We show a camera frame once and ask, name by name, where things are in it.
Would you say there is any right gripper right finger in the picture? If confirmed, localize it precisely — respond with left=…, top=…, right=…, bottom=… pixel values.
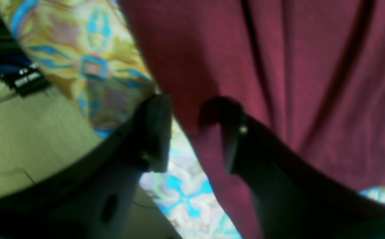
left=199, top=97, right=385, bottom=239

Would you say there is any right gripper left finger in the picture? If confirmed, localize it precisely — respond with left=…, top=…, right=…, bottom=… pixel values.
left=0, top=94, right=172, bottom=239

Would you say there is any maroon t-shirt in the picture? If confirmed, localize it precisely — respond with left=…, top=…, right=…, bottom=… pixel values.
left=119, top=0, right=385, bottom=239

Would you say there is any white power strip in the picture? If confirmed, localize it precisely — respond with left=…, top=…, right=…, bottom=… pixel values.
left=0, top=63, right=51, bottom=97

